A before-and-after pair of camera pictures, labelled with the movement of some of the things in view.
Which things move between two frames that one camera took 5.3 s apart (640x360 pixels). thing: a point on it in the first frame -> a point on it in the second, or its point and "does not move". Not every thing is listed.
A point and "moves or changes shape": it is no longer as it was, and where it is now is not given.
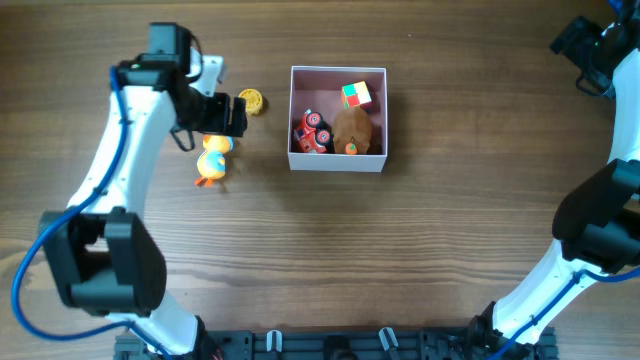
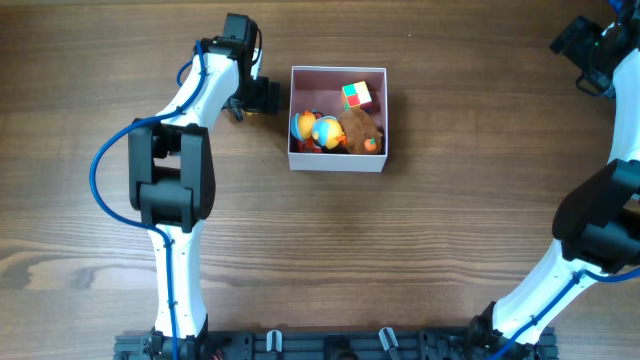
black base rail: [539, 343] does not move
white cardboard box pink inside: [319, 89] does not move
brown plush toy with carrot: [352, 132] moves or changes shape
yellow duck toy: [212, 162] -> [326, 130]
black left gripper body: [208, 114] -> [255, 96]
